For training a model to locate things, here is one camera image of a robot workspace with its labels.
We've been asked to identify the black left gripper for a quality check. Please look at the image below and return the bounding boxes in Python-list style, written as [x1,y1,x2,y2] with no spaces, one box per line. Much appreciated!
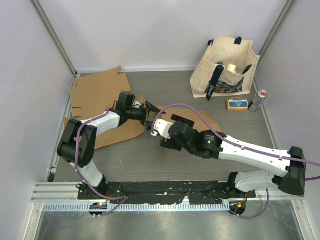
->
[126,102,165,130]

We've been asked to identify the brown cardboard box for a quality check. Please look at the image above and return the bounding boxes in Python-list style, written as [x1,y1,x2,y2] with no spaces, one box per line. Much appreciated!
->
[151,104,222,133]

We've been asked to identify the spare cardboard sheet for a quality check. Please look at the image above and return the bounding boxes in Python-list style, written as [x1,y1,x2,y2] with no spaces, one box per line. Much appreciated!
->
[69,66,145,150]

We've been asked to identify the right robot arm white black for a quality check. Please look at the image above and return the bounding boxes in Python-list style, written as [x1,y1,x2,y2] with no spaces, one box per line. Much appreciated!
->
[154,116,306,198]

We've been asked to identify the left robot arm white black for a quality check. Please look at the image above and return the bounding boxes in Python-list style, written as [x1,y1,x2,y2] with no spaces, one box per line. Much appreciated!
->
[57,91,160,200]

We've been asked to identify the orange blue small box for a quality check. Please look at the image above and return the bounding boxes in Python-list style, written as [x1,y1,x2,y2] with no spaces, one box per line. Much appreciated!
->
[226,97,249,111]

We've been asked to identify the beige canvas tote bag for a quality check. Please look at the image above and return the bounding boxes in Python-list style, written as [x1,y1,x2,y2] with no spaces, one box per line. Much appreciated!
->
[190,36,260,101]

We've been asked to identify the beige paper roll in bag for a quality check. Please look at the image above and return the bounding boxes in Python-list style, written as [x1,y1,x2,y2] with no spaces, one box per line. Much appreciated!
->
[226,64,237,74]

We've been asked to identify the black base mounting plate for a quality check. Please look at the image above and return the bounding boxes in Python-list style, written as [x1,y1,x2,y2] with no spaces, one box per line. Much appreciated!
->
[76,180,256,205]

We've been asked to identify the silver blue energy drink can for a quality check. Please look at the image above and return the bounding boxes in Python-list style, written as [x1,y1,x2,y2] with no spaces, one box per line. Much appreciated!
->
[248,90,267,112]

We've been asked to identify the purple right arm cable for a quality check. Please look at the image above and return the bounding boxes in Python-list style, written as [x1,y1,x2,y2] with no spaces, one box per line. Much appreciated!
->
[151,103,320,221]

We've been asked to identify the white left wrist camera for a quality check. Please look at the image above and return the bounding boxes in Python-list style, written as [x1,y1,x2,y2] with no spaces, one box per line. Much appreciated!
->
[133,101,142,108]

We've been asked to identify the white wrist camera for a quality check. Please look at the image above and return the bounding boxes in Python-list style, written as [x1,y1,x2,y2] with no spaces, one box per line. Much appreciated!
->
[151,119,173,139]
[133,101,142,108]

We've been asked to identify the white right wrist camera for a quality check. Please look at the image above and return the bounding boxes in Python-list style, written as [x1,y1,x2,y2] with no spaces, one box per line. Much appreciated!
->
[151,119,173,139]

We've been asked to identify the slotted aluminium cable duct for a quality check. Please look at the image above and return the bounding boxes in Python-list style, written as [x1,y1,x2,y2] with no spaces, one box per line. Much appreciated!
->
[42,201,230,213]

